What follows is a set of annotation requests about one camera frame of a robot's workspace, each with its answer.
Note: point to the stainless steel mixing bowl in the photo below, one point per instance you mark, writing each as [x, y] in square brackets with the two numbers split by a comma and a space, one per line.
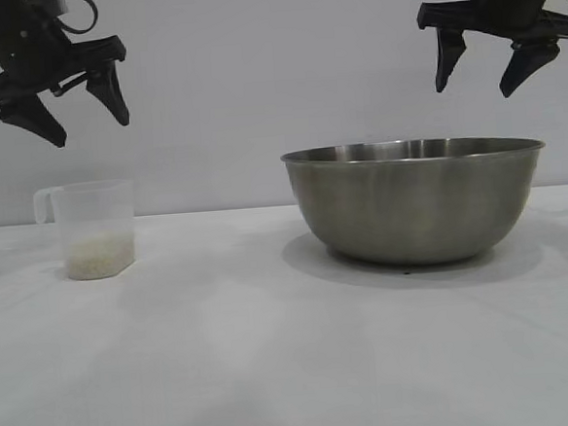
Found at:
[415, 204]

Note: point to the white rice grains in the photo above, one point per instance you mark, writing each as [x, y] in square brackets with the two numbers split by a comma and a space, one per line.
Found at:
[99, 257]

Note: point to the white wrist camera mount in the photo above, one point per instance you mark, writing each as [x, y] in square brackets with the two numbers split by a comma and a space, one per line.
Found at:
[59, 2]

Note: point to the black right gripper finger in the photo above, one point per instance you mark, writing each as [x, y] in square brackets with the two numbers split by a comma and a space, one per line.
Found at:
[448, 55]
[529, 64]

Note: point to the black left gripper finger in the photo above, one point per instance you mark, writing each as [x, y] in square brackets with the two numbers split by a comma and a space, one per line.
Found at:
[33, 118]
[112, 93]

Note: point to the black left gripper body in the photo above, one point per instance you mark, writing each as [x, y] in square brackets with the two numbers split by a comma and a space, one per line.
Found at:
[24, 51]

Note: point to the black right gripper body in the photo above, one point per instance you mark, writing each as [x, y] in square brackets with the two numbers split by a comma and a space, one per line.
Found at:
[508, 2]

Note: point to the translucent plastic measuring cup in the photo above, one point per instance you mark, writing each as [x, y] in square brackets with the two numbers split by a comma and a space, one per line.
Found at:
[94, 211]

